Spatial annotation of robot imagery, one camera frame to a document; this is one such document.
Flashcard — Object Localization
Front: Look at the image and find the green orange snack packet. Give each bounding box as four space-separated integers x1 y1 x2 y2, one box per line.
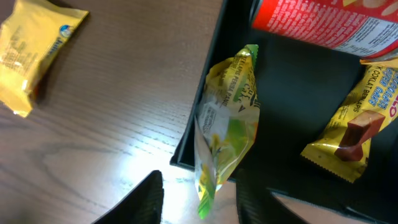
194 44 261 219

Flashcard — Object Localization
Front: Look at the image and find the dark green gift box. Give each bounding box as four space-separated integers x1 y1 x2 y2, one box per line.
171 1 397 223

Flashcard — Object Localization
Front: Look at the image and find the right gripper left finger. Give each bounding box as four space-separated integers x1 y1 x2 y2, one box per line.
93 170 164 224

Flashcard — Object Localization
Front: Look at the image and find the red Pringles can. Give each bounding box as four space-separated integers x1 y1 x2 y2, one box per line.
252 0 397 58

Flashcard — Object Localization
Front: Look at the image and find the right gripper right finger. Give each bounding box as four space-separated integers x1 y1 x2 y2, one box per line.
236 169 307 224

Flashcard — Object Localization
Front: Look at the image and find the yellow brown chocolate snack packet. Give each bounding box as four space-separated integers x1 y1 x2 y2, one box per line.
300 65 397 183

